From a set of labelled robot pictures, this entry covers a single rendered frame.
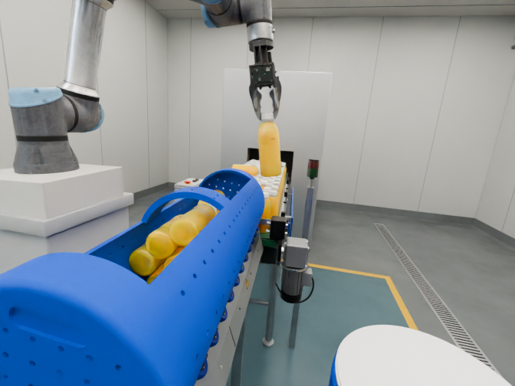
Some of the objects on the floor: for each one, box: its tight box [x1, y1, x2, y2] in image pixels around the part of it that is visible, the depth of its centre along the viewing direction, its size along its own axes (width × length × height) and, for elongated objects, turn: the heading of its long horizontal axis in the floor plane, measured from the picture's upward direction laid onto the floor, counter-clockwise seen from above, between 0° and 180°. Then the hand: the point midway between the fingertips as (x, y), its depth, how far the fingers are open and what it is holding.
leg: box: [231, 310, 247, 386], centre depth 129 cm, size 6×6×63 cm
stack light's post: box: [289, 186, 314, 349], centre depth 164 cm, size 4×4×110 cm
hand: (267, 115), depth 83 cm, fingers closed on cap, 4 cm apart
